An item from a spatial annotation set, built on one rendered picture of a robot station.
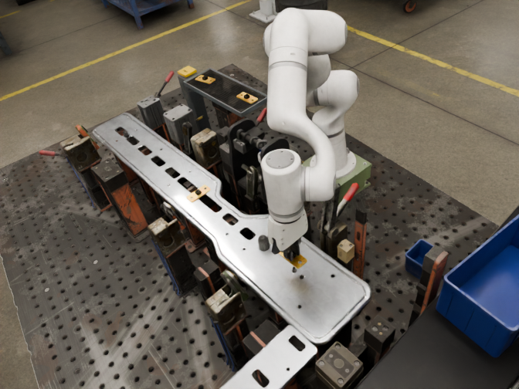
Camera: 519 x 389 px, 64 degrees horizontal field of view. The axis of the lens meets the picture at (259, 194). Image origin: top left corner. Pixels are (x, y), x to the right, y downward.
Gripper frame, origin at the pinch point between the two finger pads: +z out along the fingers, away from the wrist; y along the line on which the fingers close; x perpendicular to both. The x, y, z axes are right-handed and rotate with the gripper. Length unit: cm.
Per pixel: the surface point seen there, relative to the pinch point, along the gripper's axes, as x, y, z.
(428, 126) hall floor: -71, -203, 110
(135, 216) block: -76, 17, 30
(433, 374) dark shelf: 42.4, -0.4, 6.2
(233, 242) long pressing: -20.6, 5.3, 9.6
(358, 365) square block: 30.7, 10.1, 3.6
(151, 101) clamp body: -104, -17, 4
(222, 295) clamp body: -5.8, 20.0, 5.1
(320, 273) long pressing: 5.9, -4.4, 9.4
